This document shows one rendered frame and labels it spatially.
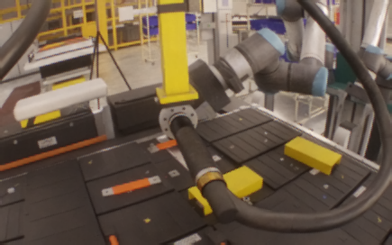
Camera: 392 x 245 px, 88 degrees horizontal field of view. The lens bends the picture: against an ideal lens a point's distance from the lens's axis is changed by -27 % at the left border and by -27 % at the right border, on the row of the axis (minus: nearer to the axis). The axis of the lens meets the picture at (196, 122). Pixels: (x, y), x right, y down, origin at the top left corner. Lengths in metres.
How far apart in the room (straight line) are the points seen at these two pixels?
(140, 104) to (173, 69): 0.38
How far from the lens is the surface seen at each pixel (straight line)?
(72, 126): 0.89
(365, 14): 1.89
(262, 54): 0.68
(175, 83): 0.57
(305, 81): 0.76
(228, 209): 0.35
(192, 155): 0.45
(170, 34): 0.55
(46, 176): 0.79
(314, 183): 0.67
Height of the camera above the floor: 1.40
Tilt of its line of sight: 25 degrees down
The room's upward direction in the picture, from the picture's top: 3 degrees counter-clockwise
